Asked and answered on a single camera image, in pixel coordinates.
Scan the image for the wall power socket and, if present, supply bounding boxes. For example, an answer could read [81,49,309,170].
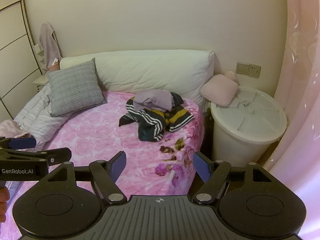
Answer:
[248,64,262,79]

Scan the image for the hanging lilac garment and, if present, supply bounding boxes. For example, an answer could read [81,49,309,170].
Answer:
[39,23,62,68]

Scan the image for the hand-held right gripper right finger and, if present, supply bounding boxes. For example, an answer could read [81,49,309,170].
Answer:
[192,151,273,204]

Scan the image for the person's left hand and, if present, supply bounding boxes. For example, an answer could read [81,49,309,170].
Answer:
[0,187,11,223]

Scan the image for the small pink cushion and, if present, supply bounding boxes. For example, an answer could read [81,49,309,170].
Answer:
[223,70,240,82]

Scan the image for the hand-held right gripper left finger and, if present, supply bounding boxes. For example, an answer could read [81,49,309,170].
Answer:
[47,151,128,204]

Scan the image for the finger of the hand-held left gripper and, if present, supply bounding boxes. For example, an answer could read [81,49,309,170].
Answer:
[0,136,37,150]
[0,147,72,167]

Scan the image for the white round lidded bin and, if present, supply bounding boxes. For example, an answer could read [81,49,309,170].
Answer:
[210,85,288,167]

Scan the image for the white wardrobe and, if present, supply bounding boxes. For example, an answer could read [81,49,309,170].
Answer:
[0,0,42,121]

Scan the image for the pink curtain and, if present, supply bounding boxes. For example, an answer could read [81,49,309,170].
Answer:
[262,0,320,207]

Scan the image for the long white headboard cushion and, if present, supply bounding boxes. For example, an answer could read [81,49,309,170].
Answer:
[59,50,215,103]

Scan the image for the pink pillow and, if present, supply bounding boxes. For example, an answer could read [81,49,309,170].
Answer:
[200,74,239,107]

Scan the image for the pile of striped clothes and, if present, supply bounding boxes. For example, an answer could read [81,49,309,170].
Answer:
[118,92,196,143]

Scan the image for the striped lilac quilt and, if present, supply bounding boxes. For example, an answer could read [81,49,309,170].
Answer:
[12,82,74,142]

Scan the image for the grey checked pillow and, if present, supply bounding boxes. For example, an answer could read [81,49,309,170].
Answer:
[47,57,108,117]

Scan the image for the white wall rack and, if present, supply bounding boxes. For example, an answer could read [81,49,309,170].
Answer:
[33,43,47,67]

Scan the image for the wall light switch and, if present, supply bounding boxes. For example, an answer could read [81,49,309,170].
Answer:
[236,61,250,75]

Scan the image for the pink floral blanket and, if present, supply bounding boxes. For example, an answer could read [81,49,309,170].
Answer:
[0,90,206,240]

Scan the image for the white nightstand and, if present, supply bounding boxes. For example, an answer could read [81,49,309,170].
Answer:
[32,72,52,93]

